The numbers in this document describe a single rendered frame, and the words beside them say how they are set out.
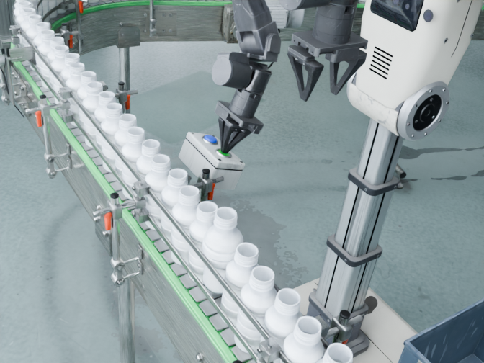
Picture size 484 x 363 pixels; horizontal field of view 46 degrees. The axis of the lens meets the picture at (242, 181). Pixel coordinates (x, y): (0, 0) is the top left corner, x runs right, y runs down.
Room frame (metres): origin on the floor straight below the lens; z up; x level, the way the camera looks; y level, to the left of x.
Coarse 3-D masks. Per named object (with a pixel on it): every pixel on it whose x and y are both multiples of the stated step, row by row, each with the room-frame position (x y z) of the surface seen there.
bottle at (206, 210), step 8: (200, 208) 0.82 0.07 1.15; (208, 208) 0.83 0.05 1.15; (216, 208) 0.81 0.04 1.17; (200, 216) 0.80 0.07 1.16; (208, 216) 0.80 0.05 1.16; (192, 224) 0.81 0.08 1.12; (200, 224) 0.80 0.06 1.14; (208, 224) 0.80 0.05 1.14; (192, 232) 0.80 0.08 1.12; (200, 232) 0.79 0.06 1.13; (192, 240) 0.79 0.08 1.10; (200, 240) 0.78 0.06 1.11; (200, 248) 0.78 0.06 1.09; (192, 256) 0.79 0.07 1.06; (192, 264) 0.79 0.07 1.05; (200, 264) 0.78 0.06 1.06; (200, 272) 0.78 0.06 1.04; (192, 280) 0.79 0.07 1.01; (200, 280) 0.78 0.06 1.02
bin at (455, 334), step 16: (480, 304) 0.89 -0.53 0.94; (448, 320) 0.82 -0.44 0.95; (464, 320) 0.86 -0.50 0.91; (480, 320) 0.91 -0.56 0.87; (416, 336) 0.77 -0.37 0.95; (432, 336) 0.80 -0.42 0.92; (448, 336) 0.84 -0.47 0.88; (464, 336) 0.88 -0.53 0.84; (480, 336) 0.93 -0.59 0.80; (416, 352) 0.73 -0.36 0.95; (432, 352) 0.82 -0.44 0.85; (448, 352) 0.86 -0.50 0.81; (464, 352) 0.91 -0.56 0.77; (480, 352) 0.92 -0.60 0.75
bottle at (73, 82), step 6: (72, 66) 1.34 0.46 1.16; (78, 66) 1.35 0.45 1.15; (72, 72) 1.32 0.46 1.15; (78, 72) 1.32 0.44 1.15; (72, 78) 1.32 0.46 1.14; (78, 78) 1.31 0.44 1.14; (66, 84) 1.31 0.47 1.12; (72, 84) 1.31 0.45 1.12; (78, 84) 1.31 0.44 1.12; (72, 90) 1.30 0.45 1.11; (72, 102) 1.30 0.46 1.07; (72, 108) 1.30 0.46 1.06; (78, 108) 1.30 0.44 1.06; (78, 114) 1.30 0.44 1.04; (78, 120) 1.30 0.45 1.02
